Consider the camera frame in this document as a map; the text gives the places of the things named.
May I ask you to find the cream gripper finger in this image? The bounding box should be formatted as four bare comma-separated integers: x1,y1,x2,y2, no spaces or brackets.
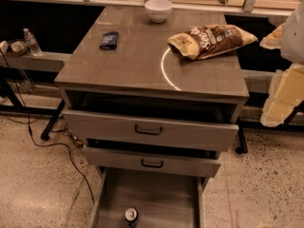
259,23,284,49
260,64,304,127

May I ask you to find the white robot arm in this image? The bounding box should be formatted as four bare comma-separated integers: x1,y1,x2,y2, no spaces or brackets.
259,1,304,127

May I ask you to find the grey drawer cabinet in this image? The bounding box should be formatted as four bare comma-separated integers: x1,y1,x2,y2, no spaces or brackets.
53,5,250,228

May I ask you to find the open bottom drawer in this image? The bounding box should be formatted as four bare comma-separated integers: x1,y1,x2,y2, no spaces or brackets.
87,168,204,228

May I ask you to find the grey side ledge right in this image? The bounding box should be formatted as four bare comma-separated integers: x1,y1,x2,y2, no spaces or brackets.
242,69,275,93

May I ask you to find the grey side ledge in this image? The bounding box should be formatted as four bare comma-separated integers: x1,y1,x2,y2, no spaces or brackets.
242,69,275,93
0,51,70,72

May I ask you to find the brown yellow chip bag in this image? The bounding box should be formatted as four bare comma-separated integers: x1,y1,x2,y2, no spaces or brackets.
167,25,257,60

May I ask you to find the white ceramic bowl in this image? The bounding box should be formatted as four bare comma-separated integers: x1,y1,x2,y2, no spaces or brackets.
144,0,173,23

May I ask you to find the dark blue snack packet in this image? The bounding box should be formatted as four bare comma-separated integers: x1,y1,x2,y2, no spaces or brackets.
100,31,119,49

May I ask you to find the grey side ledge left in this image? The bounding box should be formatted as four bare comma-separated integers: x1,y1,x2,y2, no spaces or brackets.
0,51,70,72

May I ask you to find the clear plastic water bottle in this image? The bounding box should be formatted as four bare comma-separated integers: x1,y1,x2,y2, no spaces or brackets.
23,28,42,56

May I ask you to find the black cabinet leg left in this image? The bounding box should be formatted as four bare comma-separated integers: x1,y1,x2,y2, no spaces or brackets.
41,100,65,141

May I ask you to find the small round bowl on ledge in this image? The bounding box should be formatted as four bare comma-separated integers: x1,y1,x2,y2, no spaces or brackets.
6,40,29,57

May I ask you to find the top drawer with handle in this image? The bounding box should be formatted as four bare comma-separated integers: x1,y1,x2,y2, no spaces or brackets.
63,110,238,151

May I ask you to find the drawer with handle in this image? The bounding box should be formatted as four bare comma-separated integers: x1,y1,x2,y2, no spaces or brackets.
83,146,220,178
63,110,238,151

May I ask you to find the middle drawer with handle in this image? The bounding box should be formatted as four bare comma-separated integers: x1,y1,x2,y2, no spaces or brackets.
83,146,220,178

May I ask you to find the black floor cable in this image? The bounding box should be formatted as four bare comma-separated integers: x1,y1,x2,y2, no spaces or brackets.
0,49,96,205

